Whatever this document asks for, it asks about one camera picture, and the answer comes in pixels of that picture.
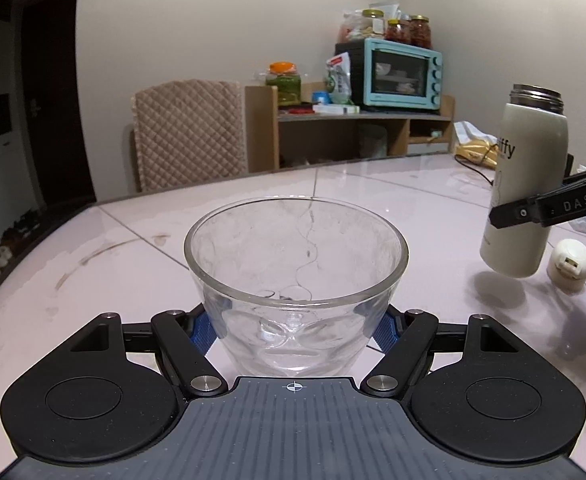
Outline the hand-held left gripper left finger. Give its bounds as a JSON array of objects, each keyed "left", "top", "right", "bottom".
[{"left": 38, "top": 310, "right": 228, "bottom": 397}]

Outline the clear glass cup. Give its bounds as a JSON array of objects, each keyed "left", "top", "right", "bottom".
[{"left": 184, "top": 196, "right": 408, "bottom": 377}]

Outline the yellow bag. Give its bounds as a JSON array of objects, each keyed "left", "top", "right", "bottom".
[{"left": 455, "top": 137, "right": 502, "bottom": 169}]

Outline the orange-lidded green jar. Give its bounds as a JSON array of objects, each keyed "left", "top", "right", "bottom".
[{"left": 265, "top": 61, "right": 303, "bottom": 107}]

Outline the pale green thermos bottle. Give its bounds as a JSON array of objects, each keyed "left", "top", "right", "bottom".
[{"left": 479, "top": 84, "right": 569, "bottom": 278}]

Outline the clear plastic food bag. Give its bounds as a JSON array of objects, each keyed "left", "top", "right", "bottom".
[{"left": 340, "top": 10, "right": 369, "bottom": 44}]

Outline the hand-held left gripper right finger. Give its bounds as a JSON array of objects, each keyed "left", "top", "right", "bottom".
[{"left": 360, "top": 306, "right": 549, "bottom": 397}]

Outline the large red-filled glass jar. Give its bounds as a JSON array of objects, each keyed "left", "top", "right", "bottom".
[{"left": 409, "top": 15, "right": 433, "bottom": 50}]

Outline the black cable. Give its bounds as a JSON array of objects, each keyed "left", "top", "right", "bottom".
[{"left": 453, "top": 154, "right": 497, "bottom": 192}]

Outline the small red-filled glass jar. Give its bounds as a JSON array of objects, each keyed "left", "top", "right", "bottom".
[{"left": 385, "top": 19, "right": 412, "bottom": 44}]

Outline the pale green bottle cap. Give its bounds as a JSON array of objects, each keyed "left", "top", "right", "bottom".
[{"left": 546, "top": 240, "right": 586, "bottom": 295}]

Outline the green white snack bag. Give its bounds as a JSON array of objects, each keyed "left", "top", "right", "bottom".
[{"left": 324, "top": 55, "right": 353, "bottom": 106}]

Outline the white plastic bag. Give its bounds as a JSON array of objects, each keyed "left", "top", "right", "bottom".
[{"left": 454, "top": 120, "right": 495, "bottom": 147}]

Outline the teal toaster oven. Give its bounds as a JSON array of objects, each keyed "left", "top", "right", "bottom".
[{"left": 335, "top": 37, "right": 444, "bottom": 113}]

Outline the yellow-lidded glass jar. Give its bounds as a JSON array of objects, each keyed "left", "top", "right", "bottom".
[{"left": 360, "top": 8, "right": 387, "bottom": 41}]

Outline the beige quilted chair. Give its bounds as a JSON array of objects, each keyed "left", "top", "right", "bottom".
[{"left": 130, "top": 79, "right": 249, "bottom": 193}]

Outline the wooden shelf unit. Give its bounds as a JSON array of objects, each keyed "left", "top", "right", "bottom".
[{"left": 244, "top": 82, "right": 456, "bottom": 171}]

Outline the dark door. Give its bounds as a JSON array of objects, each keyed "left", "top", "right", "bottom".
[{"left": 20, "top": 0, "right": 96, "bottom": 206}]

